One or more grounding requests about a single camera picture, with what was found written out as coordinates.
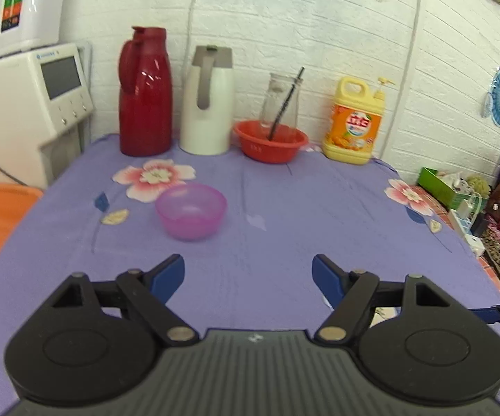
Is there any black straw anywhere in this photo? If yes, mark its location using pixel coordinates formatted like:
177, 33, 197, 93
268, 67, 305, 141

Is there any red thermos jug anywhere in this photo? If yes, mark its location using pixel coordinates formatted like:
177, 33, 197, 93
118, 26, 173, 157

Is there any white thermos jug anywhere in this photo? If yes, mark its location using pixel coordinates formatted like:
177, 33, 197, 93
179, 45, 235, 156

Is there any red plastic basket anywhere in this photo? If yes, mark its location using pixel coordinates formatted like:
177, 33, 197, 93
233, 120, 308, 164

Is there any black power adapter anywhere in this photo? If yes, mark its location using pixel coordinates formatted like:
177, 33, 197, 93
470, 211, 490, 237

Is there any purple floral tablecloth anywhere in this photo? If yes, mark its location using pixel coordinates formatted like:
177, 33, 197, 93
0, 135, 500, 413

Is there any white power strip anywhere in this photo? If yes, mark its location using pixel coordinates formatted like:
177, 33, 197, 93
448, 200, 485, 257

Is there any white water dispenser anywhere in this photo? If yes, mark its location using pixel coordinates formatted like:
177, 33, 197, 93
0, 43, 94, 189

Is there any yellow detergent bottle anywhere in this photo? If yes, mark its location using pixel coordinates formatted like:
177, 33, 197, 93
322, 76, 395, 165

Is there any glass pitcher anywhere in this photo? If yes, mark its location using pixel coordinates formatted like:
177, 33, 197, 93
257, 73, 302, 143

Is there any purple plastic bowl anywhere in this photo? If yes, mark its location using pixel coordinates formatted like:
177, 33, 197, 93
155, 183, 227, 241

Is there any green box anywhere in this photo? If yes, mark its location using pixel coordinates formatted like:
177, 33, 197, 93
416, 167, 471, 209

